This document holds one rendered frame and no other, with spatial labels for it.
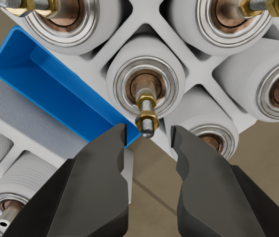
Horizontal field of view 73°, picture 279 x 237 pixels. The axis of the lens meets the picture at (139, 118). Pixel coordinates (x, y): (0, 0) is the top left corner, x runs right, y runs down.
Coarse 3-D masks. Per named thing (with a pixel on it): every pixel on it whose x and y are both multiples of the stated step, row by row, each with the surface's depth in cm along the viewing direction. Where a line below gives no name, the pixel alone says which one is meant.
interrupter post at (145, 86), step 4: (144, 80) 21; (148, 80) 21; (140, 84) 21; (144, 84) 20; (148, 84) 20; (152, 84) 21; (136, 88) 21; (140, 88) 19; (144, 88) 19; (148, 88) 19; (152, 88) 20; (136, 92) 20; (140, 92) 19; (144, 92) 19; (148, 92) 19; (152, 92) 19; (136, 96) 19; (156, 96) 19; (136, 100) 20; (156, 100) 20
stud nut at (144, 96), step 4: (140, 96) 18; (144, 96) 18; (148, 96) 18; (152, 96) 18; (140, 100) 18; (152, 100) 18; (140, 104) 18; (152, 104) 18; (156, 104) 18; (140, 108) 18; (152, 108) 18
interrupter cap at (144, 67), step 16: (128, 64) 20; (144, 64) 21; (160, 64) 21; (128, 80) 22; (160, 80) 21; (176, 80) 21; (128, 96) 22; (160, 96) 22; (176, 96) 22; (128, 112) 23; (160, 112) 23
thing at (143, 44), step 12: (132, 36) 35; (144, 36) 29; (156, 36) 34; (132, 48) 21; (144, 48) 20; (156, 48) 20; (168, 48) 26; (120, 60) 21; (168, 60) 21; (108, 72) 22; (180, 72) 21; (108, 84) 22; (180, 84) 22; (108, 96) 24; (180, 96) 23; (120, 108) 23
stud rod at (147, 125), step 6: (144, 102) 18; (150, 102) 18; (144, 108) 16; (150, 108) 17; (144, 120) 14; (150, 120) 14; (144, 126) 14; (150, 126) 14; (144, 132) 14; (150, 132) 14
